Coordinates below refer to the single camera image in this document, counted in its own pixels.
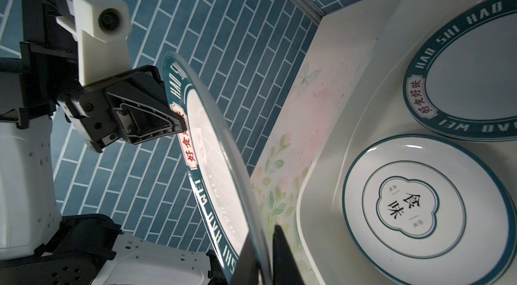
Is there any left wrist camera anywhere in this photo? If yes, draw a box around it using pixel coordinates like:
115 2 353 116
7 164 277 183
55 0 132 86

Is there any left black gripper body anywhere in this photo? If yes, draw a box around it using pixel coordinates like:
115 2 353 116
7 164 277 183
57 65 164 153

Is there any green lettered rim plate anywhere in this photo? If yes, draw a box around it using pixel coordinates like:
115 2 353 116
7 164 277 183
163 52 273 284
403 0 516 142

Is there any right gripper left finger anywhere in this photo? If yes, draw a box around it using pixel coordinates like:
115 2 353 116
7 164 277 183
230 242 259 285

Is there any white plastic bin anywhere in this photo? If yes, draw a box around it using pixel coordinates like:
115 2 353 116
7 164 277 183
295 0 517 285

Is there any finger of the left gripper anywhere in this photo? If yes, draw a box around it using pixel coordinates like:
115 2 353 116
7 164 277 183
106 79 187 145

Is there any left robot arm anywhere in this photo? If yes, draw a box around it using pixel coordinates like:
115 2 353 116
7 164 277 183
1 0 225 284

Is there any white plate thin dark rim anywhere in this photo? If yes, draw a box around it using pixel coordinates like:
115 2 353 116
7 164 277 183
341 134 516 284

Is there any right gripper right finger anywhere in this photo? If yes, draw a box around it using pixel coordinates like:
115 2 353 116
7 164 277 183
273 224 304 285

